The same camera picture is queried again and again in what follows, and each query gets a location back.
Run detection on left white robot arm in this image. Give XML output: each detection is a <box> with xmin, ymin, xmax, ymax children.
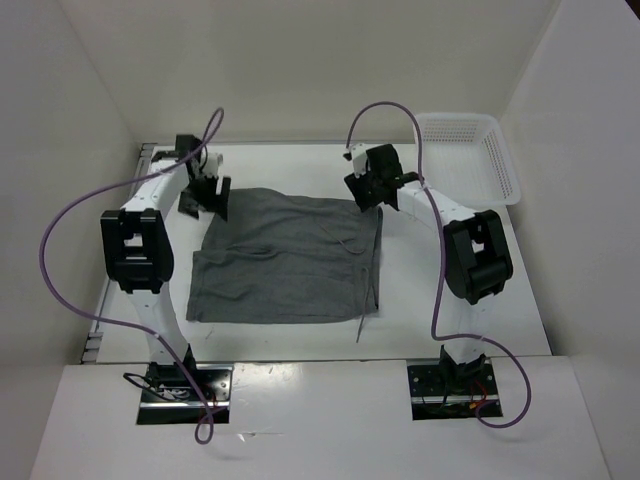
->
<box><xmin>100</xmin><ymin>134</ymin><xmax>231</xmax><ymax>400</ymax></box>

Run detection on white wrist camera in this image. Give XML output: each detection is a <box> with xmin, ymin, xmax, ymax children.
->
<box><xmin>343</xmin><ymin>143</ymin><xmax>368</xmax><ymax>178</ymax></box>
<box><xmin>199</xmin><ymin>152</ymin><xmax>224</xmax><ymax>179</ymax></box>

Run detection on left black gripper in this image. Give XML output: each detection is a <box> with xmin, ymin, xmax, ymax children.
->
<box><xmin>178</xmin><ymin>173</ymin><xmax>231</xmax><ymax>221</ymax></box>

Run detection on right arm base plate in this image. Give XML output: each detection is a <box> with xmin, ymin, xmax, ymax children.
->
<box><xmin>407</xmin><ymin>360</ymin><xmax>503</xmax><ymax>421</ymax></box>

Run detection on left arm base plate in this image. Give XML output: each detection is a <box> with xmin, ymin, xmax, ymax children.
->
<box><xmin>126</xmin><ymin>364</ymin><xmax>233</xmax><ymax>425</ymax></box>

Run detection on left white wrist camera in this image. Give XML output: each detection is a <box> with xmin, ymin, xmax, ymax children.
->
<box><xmin>199</xmin><ymin>152</ymin><xmax>224</xmax><ymax>179</ymax></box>

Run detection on white plastic basket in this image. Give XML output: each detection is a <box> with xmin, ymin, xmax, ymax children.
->
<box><xmin>416</xmin><ymin>112</ymin><xmax>521</xmax><ymax>208</ymax></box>

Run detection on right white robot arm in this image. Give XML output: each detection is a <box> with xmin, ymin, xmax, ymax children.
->
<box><xmin>343</xmin><ymin>144</ymin><xmax>513</xmax><ymax>393</ymax></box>

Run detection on grey shorts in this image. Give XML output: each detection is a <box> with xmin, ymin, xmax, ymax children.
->
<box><xmin>186</xmin><ymin>188</ymin><xmax>383</xmax><ymax>325</ymax></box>

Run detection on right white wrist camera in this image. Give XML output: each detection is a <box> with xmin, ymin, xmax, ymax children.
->
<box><xmin>343</xmin><ymin>143</ymin><xmax>368</xmax><ymax>178</ymax></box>

